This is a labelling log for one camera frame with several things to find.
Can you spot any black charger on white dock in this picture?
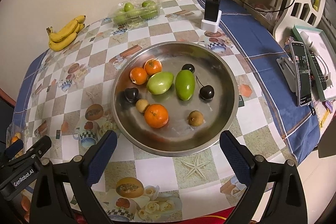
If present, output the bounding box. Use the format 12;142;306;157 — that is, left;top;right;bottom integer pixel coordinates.
201;0;222;33

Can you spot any green tray box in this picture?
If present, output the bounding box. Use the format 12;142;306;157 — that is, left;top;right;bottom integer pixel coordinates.
293;25;335;102

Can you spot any silver metal bowl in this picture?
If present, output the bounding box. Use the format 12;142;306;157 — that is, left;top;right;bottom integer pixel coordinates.
111;42;239;157

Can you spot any black smartphone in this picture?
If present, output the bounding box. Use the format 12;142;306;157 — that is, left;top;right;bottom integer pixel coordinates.
290;42;311;106

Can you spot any yellow longan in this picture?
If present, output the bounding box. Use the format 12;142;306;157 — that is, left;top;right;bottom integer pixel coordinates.
135;99;149;114

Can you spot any small orange mandarin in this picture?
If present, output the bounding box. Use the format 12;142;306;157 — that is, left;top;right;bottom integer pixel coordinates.
129;67;148;85

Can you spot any clear box of green fruits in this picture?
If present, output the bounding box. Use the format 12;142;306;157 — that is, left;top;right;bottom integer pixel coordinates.
108;0;162;28

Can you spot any checkered patterned tablecloth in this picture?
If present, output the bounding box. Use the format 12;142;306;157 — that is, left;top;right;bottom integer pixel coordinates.
13;0;311;223

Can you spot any dark cherry with stem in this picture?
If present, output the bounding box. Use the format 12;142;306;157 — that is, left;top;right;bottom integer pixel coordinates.
196;76;215;101

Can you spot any brown longan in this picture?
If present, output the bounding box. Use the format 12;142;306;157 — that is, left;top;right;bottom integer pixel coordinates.
188;110;204;127

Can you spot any black remote control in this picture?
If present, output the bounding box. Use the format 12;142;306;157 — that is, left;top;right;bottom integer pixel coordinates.
309;50;327;90

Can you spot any yellow banana bunch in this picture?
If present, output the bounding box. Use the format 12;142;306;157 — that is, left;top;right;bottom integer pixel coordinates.
46;15;86;52

